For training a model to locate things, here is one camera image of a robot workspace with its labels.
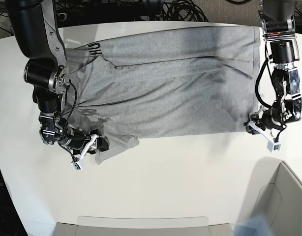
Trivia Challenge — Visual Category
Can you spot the blue blurred object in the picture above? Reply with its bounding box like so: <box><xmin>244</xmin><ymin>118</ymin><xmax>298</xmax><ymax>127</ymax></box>
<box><xmin>233</xmin><ymin>214</ymin><xmax>273</xmax><ymax>236</ymax></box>

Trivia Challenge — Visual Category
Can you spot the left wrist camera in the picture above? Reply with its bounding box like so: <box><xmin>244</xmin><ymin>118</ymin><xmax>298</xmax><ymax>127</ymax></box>
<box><xmin>267</xmin><ymin>141</ymin><xmax>281</xmax><ymax>152</ymax></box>

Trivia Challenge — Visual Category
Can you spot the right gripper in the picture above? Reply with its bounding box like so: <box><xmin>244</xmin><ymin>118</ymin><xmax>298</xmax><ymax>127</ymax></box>
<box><xmin>59</xmin><ymin>130</ymin><xmax>109</xmax><ymax>160</ymax></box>

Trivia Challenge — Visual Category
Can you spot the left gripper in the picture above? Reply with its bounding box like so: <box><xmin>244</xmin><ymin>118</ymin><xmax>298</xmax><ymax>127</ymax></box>
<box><xmin>244</xmin><ymin>108</ymin><xmax>287</xmax><ymax>143</ymax></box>

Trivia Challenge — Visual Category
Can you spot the grey tray at bottom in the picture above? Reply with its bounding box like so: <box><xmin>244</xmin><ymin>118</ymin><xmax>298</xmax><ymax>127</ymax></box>
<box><xmin>52</xmin><ymin>216</ymin><xmax>234</xmax><ymax>236</ymax></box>

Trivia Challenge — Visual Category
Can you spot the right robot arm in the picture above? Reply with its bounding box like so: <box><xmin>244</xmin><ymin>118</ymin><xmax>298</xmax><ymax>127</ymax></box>
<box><xmin>5</xmin><ymin>0</ymin><xmax>109</xmax><ymax>162</ymax></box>

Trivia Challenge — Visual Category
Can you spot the grey T-shirt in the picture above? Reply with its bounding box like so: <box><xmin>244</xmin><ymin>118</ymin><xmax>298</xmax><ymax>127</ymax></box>
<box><xmin>66</xmin><ymin>26</ymin><xmax>260</xmax><ymax>164</ymax></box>

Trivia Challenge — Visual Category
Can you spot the black cable bundle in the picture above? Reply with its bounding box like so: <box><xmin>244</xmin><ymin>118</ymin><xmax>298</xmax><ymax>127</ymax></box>
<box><xmin>141</xmin><ymin>0</ymin><xmax>211</xmax><ymax>23</ymax></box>

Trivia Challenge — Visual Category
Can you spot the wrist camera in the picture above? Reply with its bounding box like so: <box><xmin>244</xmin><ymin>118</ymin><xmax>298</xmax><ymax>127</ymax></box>
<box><xmin>267</xmin><ymin>141</ymin><xmax>281</xmax><ymax>152</ymax></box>
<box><xmin>71</xmin><ymin>161</ymin><xmax>82</xmax><ymax>171</ymax></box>

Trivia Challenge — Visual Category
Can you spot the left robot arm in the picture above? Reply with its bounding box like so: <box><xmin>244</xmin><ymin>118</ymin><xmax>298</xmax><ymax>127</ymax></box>
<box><xmin>245</xmin><ymin>0</ymin><xmax>302</xmax><ymax>135</ymax></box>

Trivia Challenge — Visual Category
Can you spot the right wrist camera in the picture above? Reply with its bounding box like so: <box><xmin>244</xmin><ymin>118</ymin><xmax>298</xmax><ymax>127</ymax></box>
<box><xmin>71</xmin><ymin>161</ymin><xmax>82</xmax><ymax>171</ymax></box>

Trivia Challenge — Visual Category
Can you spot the grey box at right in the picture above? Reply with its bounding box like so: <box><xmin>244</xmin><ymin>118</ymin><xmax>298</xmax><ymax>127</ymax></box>
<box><xmin>251</xmin><ymin>162</ymin><xmax>302</xmax><ymax>236</ymax></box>

